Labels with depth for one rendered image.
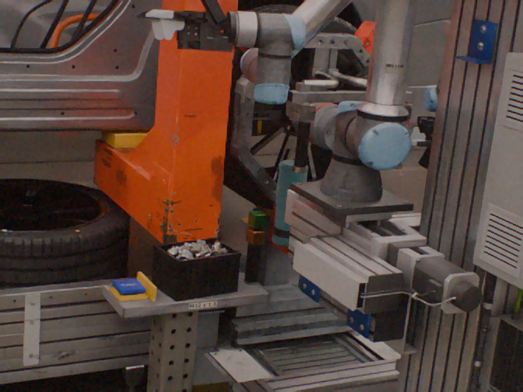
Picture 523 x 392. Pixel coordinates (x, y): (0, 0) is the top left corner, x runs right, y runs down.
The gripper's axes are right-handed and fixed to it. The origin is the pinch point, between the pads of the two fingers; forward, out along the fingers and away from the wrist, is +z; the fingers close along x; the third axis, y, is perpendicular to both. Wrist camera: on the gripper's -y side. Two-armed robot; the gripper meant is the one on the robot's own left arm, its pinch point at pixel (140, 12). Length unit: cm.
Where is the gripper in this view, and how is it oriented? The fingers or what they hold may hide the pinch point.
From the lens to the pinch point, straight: 209.0
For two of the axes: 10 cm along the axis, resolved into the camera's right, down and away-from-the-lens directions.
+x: -2.4, -1.6, 9.6
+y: -0.6, 9.9, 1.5
